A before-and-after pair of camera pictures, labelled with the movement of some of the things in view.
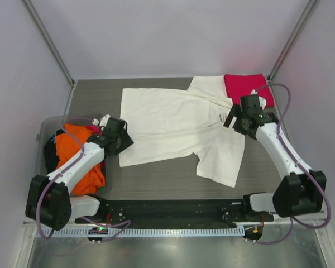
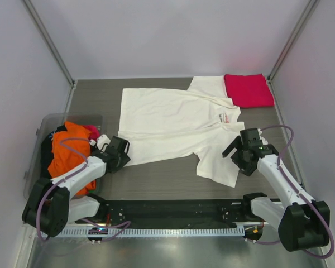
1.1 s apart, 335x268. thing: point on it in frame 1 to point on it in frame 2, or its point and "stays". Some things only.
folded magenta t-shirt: x=239 y=85 stays
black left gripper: x=127 y=142 to x=124 y=159
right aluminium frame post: x=306 y=14 stays
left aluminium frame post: x=37 y=18 stays
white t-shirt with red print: x=167 y=123 stays
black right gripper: x=237 y=112 to x=248 y=168
